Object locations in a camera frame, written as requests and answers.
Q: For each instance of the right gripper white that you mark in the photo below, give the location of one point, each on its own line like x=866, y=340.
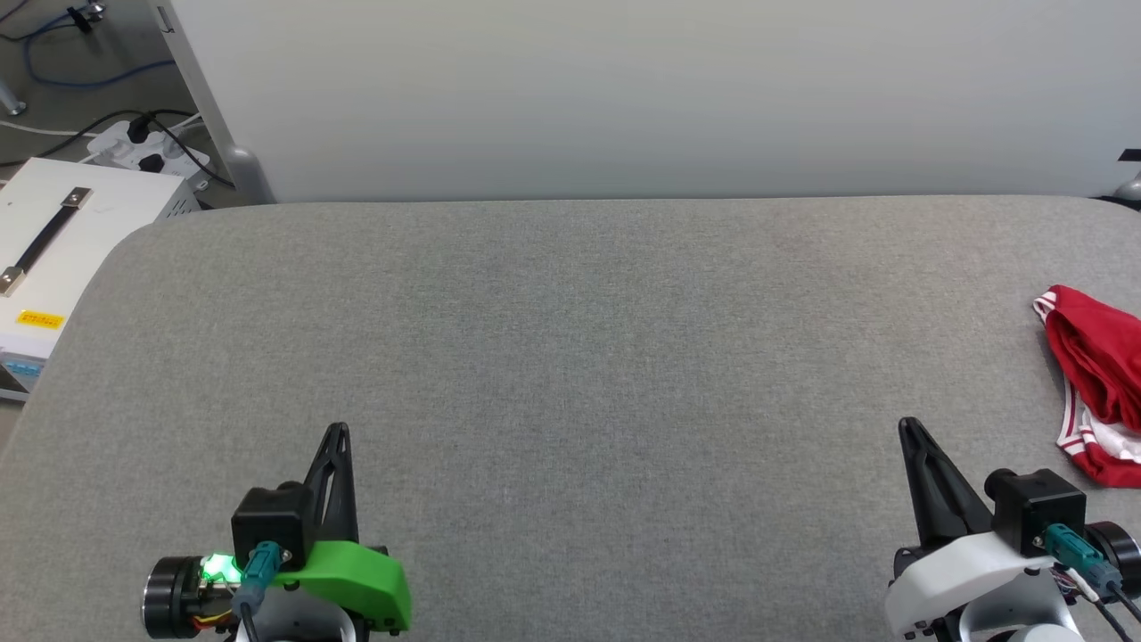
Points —
x=949, y=575

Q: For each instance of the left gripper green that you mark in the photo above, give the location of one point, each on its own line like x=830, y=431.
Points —
x=357, y=580

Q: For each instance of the red basketball jersey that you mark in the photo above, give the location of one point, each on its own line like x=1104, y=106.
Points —
x=1101, y=374

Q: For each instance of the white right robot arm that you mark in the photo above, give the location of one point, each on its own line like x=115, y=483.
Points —
x=1025, y=620

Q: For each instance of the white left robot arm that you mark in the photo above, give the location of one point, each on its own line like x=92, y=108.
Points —
x=299, y=624

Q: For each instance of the grey metal panel foot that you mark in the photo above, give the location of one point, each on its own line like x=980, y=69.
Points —
x=1130, y=190
x=248, y=174

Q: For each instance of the white equipment box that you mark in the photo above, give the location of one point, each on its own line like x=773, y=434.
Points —
x=89, y=259

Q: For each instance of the yellow warning label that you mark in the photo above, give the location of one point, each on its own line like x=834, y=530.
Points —
x=41, y=319

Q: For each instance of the black power plug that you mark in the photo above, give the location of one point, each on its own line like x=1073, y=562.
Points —
x=153, y=165
x=140, y=132

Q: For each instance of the white power strip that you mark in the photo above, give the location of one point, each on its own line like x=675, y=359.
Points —
x=120, y=147

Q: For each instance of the white partition panel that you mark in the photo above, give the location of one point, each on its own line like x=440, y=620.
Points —
x=624, y=89

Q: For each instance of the grey metal leg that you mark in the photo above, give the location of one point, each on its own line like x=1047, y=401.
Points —
x=11, y=100

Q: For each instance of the black clip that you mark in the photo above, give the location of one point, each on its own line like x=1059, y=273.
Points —
x=86, y=16

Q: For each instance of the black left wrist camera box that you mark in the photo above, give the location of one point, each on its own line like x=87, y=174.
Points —
x=272, y=522

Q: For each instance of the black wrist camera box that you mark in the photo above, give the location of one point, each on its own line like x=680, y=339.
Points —
x=1038, y=504
x=272, y=522

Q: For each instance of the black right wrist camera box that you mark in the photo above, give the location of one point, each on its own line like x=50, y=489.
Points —
x=1038, y=504

